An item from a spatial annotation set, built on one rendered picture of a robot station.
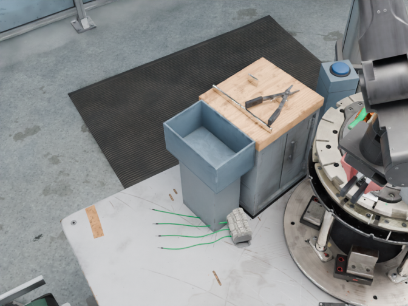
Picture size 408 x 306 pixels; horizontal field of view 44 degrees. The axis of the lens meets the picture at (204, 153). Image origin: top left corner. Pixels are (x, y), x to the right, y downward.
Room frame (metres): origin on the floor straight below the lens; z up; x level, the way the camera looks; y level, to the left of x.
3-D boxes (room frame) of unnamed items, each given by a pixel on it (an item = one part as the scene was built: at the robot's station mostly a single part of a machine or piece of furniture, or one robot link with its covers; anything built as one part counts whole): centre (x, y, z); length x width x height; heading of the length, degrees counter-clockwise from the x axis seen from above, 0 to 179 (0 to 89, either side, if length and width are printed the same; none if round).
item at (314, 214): (0.66, -0.26, 0.83); 0.05 x 0.04 x 0.02; 149
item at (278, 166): (0.80, -0.13, 0.91); 0.19 x 0.19 x 0.26; 39
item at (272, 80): (0.80, -0.13, 1.05); 0.20 x 0.19 x 0.02; 129
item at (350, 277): (0.51, -0.32, 0.81); 0.08 x 0.05 x 0.02; 73
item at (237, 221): (0.64, -0.07, 0.80); 0.10 x 0.05 x 0.04; 13
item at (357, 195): (0.46, -0.25, 1.17); 0.04 x 0.01 x 0.02; 136
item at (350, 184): (0.48, -0.23, 1.17); 0.04 x 0.01 x 0.02; 136
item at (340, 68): (0.92, -0.33, 1.04); 0.04 x 0.04 x 0.01
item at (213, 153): (0.71, -0.01, 0.92); 0.17 x 0.11 x 0.28; 39
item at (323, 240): (0.57, -0.26, 0.91); 0.02 x 0.02 x 0.21
